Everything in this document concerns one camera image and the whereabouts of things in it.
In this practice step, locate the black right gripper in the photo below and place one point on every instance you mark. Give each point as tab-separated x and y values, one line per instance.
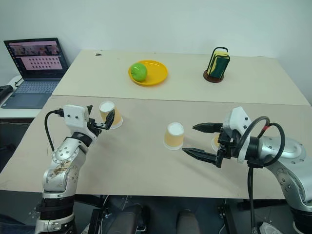
228	143

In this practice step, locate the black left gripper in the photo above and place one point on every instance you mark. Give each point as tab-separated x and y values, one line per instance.
95	126

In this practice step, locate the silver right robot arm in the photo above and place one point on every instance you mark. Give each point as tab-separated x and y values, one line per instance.
292	151

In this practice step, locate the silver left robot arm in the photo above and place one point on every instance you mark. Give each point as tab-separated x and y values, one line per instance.
61	156

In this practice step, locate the orange paper cup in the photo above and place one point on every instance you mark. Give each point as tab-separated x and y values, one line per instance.
215	144
107	108
173	136

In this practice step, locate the green apple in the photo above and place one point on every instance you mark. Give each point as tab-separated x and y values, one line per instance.
138	72

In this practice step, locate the sponges in black holder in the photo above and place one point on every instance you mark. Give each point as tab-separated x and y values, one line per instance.
213	79

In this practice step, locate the open grey laptop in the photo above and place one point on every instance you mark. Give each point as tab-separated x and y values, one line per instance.
31	95

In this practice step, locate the yellow plate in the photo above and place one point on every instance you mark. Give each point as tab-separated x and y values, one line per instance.
157	72

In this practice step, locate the green cloth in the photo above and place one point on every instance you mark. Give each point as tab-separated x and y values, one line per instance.
220	66

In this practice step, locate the brown rounded shape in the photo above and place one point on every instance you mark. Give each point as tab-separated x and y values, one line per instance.
187	221

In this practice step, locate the yellow sponge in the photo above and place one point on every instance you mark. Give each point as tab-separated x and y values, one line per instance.
216	54

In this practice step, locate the black bag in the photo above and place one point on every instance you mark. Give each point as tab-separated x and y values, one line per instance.
5	92

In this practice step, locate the white shoe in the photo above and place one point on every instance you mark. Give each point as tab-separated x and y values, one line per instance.
267	228

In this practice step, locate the black rounded shape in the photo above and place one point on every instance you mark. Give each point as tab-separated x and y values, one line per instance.
129	219

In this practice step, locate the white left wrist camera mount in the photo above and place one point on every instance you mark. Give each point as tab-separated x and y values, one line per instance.
74	117

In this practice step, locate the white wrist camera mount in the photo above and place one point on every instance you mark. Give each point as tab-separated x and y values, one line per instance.
237	119
74	117

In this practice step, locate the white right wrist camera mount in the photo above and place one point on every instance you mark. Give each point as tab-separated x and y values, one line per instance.
237	119

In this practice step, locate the black table frame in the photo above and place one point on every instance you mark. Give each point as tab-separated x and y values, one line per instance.
229	214

